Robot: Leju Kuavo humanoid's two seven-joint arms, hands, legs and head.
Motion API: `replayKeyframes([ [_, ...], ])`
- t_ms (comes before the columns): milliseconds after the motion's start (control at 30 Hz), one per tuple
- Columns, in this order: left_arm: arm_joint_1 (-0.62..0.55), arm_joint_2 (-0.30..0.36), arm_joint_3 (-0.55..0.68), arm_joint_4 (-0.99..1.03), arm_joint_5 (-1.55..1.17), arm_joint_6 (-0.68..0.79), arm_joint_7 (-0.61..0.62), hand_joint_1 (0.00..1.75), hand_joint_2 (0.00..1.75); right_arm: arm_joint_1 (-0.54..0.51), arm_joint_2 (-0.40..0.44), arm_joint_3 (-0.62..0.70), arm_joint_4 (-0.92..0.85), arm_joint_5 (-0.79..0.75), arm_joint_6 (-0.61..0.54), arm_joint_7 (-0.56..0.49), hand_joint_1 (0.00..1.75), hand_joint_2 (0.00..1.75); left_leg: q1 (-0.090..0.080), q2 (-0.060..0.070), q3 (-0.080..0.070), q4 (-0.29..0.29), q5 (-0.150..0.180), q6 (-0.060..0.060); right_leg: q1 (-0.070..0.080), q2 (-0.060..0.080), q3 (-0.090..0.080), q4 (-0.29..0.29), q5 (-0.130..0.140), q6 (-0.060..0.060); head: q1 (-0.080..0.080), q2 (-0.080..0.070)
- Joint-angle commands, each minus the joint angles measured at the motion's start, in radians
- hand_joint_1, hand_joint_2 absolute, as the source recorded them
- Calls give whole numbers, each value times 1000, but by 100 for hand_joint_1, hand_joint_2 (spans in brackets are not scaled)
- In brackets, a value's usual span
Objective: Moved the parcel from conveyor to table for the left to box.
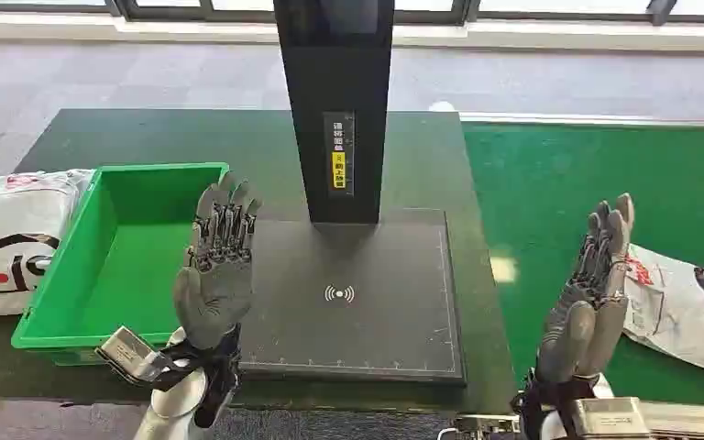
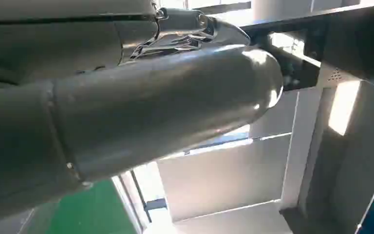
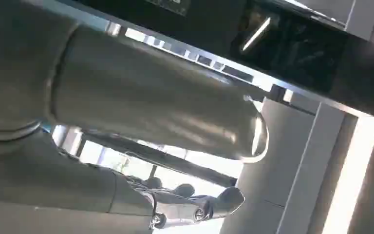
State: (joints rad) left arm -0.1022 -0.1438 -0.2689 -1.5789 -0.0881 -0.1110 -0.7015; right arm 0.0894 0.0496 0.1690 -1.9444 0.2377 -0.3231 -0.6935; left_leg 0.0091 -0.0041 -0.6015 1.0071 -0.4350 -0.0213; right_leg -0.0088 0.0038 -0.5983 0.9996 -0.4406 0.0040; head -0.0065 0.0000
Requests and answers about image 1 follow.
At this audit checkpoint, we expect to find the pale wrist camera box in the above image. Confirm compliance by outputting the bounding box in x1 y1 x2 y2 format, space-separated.
570 397 654 440
95 326 171 385

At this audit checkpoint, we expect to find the white printed parcel bag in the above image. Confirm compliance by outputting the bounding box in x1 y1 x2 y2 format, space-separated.
621 242 704 382

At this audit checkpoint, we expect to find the black and yellow column label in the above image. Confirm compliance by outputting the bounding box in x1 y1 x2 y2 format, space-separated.
323 111 357 197

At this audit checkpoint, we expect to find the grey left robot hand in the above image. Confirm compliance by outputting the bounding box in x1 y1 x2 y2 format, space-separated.
172 171 264 352

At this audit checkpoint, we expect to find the green plastic crate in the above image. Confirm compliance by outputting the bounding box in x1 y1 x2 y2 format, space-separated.
10 161 230 368

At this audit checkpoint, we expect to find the silver metal bracket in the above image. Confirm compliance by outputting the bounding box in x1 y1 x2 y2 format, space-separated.
448 415 522 440

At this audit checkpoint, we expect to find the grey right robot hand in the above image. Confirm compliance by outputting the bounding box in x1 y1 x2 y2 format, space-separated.
534 192 636 385

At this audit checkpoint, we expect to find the black scanner column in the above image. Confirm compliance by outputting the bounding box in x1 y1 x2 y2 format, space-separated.
272 0 396 225

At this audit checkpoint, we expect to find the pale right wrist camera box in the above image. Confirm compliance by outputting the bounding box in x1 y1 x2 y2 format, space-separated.
570 397 654 440

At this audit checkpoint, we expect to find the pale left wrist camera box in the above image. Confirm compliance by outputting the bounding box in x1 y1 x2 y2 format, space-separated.
95 326 171 385

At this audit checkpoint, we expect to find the green conveyor mat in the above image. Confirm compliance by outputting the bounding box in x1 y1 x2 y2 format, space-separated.
461 121 704 408

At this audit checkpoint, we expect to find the large white parcel bag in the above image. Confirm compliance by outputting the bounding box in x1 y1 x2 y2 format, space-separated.
0 170 95 321

